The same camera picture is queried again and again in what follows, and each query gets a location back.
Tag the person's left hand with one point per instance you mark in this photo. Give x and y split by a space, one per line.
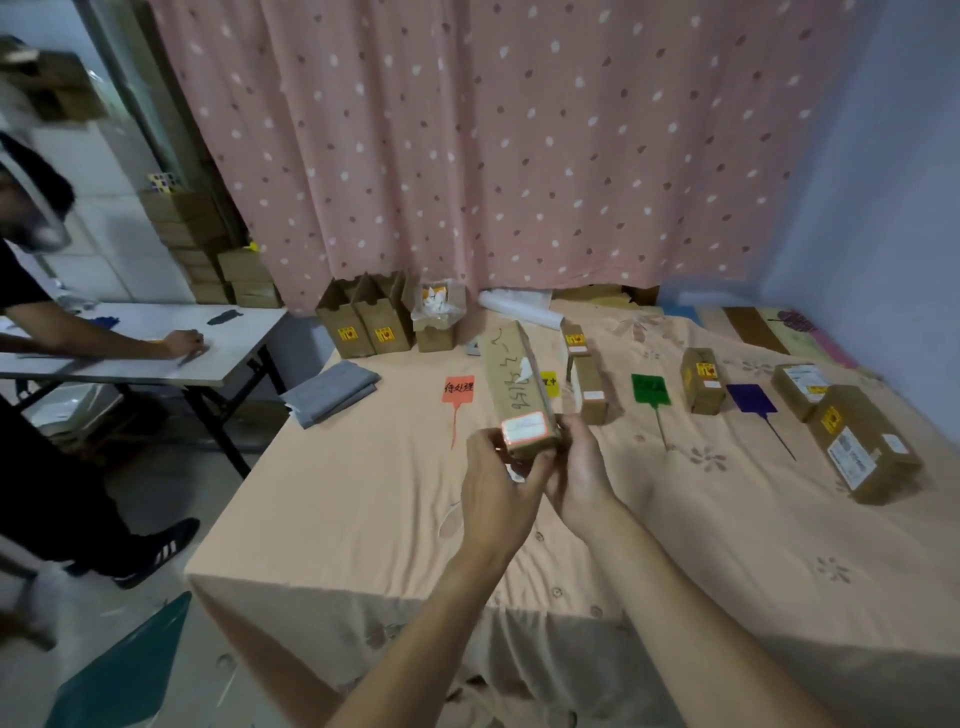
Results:
491 506

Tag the person's right hand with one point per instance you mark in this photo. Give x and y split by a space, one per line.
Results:
585 487

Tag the person's left thumb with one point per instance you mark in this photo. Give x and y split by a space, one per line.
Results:
537 472

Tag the person's right thumb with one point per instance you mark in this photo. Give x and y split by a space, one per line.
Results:
578 433

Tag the long handwritten brown cardboard box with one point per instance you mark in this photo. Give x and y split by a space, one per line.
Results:
516 390

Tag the person's left forearm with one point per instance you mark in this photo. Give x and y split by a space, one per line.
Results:
420 637

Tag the person's right forearm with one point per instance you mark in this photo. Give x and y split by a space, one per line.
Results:
697 630

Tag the narrow brown cardboard box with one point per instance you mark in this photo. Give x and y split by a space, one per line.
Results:
589 390

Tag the yellow paper tag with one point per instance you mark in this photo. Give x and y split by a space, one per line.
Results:
550 384

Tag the green paper tag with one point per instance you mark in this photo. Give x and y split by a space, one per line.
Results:
651 393

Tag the tiny brown cardboard box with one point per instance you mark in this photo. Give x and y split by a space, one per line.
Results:
575 341

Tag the orange paper tag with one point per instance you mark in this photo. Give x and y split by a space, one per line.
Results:
457 391

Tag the brown box with yellow sticker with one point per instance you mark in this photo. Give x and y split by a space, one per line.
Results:
703 381

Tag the peach floral tablecloth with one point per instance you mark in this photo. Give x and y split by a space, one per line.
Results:
405 510

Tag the white paper roll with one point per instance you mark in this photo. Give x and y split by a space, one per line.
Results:
520 308

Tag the flat brown cardboard sheet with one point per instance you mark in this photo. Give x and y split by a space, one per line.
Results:
600 295

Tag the purple paper tag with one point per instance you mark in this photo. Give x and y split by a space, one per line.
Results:
753 402

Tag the carton with clear plastic bag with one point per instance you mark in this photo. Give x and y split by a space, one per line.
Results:
435 315

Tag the open brown cardboard carton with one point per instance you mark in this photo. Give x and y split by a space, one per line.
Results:
384 319
341 322

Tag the grey folded cloth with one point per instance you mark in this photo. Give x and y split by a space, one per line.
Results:
330 391

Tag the flat brown box white label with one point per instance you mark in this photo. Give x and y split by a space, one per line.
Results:
801 388

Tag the large brown labelled cardboard box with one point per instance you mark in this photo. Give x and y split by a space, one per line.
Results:
862 442

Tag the pink dotted curtain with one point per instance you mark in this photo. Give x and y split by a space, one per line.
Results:
487 142

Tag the dark grey flat object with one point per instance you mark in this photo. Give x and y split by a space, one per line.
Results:
224 317

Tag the stack of brown cardboard boxes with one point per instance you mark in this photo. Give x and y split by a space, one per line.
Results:
202 247

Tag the white folding table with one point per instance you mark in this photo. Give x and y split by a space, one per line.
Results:
150 341

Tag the blue small object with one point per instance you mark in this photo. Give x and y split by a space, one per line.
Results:
105 322

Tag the blurred brown cardboard box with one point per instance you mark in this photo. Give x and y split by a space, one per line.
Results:
52 82

